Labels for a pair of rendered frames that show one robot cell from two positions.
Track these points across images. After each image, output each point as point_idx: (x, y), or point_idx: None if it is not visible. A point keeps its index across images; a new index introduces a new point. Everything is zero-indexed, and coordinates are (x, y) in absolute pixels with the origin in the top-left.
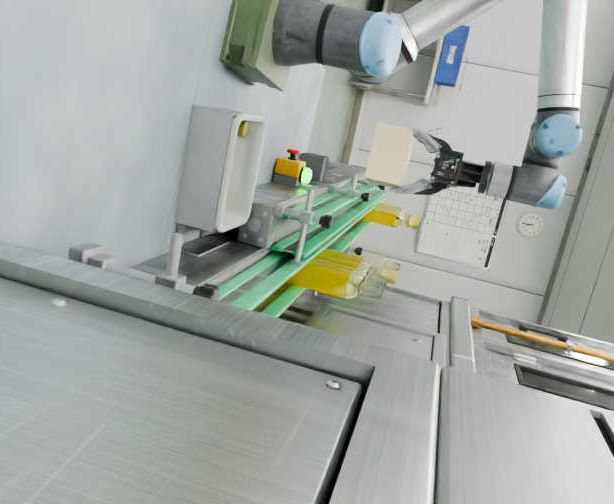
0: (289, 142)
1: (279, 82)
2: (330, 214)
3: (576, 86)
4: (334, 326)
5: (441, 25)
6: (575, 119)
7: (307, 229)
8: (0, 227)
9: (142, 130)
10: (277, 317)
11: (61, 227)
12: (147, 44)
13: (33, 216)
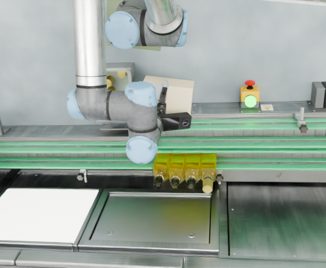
0: (272, 74)
1: (147, 47)
2: (198, 130)
3: (76, 69)
4: (179, 200)
5: (148, 10)
6: (69, 94)
7: (219, 138)
8: (0, 102)
9: (57, 76)
10: (110, 168)
11: (25, 105)
12: (46, 47)
13: (11, 101)
